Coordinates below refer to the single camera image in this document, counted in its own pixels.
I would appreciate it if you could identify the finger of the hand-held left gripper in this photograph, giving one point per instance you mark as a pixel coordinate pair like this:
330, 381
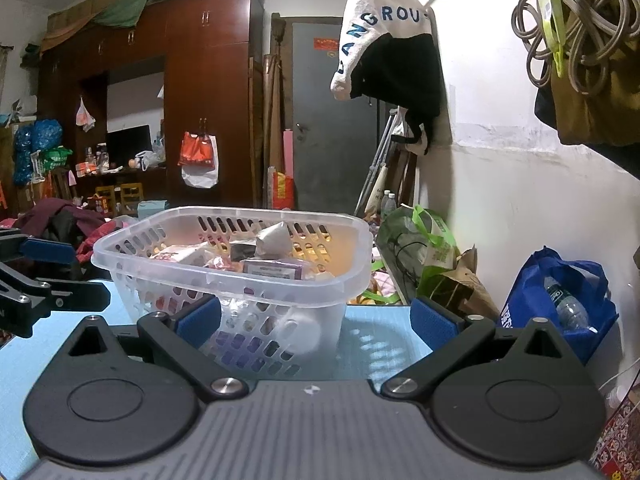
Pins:
47, 251
65, 296

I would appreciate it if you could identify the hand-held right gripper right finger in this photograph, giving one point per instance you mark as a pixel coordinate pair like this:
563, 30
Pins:
432, 323

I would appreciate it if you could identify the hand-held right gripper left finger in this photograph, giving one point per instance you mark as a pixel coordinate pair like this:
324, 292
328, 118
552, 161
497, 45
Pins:
200, 321

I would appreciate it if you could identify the translucent white plastic basket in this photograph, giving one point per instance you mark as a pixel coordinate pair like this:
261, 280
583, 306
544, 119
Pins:
225, 278

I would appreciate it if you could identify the pink and white packet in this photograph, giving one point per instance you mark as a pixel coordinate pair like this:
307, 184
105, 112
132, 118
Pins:
180, 254

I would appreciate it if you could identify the purple box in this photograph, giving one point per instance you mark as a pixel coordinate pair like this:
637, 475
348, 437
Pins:
272, 269

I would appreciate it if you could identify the white jar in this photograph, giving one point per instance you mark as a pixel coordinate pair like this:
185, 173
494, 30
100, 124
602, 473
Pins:
310, 331

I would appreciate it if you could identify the maroon clothes heap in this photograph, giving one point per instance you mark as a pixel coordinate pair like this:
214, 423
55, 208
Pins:
45, 210

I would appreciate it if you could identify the brown paper bag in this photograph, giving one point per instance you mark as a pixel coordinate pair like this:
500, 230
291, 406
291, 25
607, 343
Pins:
470, 285

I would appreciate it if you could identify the green shopping bag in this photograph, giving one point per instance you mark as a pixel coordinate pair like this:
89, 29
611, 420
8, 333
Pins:
440, 250

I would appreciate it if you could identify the yellow chair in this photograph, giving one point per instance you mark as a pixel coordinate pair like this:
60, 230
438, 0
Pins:
106, 199
131, 199

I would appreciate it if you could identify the blue shopping bag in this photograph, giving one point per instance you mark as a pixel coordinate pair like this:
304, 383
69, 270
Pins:
530, 280

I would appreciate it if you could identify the teal box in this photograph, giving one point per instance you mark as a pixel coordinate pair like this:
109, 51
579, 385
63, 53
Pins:
155, 209

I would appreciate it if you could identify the blue plastic sacks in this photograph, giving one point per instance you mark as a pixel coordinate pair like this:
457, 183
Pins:
40, 135

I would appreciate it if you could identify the clear plastic bottles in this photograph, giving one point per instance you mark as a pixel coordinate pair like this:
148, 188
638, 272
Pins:
388, 206

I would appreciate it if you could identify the black television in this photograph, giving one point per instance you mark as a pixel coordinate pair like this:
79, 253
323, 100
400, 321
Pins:
127, 145

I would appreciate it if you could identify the plastic water bottle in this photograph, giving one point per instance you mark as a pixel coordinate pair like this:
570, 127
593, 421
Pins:
565, 306

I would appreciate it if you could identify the small white plastic bag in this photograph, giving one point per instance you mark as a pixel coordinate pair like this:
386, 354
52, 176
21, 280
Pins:
84, 115

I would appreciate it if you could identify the red box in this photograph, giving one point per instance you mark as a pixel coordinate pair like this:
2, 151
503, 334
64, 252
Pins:
284, 190

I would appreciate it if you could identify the red and white plastic bag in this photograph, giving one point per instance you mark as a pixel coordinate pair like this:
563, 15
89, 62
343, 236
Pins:
197, 151

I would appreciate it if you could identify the metal crutches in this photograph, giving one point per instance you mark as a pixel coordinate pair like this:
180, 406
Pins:
380, 150

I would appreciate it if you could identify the pink roll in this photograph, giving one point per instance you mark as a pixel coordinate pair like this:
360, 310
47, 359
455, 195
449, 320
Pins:
289, 152

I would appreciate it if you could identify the red patterned carpet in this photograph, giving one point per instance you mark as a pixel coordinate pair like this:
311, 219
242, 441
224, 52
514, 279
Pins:
620, 445

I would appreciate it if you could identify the wooden poles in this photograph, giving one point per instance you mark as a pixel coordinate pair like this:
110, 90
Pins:
275, 110

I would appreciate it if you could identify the grey door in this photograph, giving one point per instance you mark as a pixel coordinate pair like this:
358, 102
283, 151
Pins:
310, 110

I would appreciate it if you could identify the dark wooden wardrobe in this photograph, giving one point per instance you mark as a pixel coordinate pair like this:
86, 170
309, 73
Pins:
210, 60

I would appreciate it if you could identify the green cloth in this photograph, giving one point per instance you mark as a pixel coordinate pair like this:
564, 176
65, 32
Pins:
125, 10

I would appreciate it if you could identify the olive brown bag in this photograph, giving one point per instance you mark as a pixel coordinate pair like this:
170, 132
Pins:
600, 120

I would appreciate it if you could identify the red door sign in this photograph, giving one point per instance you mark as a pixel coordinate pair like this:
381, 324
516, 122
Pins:
326, 44

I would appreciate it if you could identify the white and black hooded jacket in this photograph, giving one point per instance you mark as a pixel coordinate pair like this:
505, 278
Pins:
380, 0

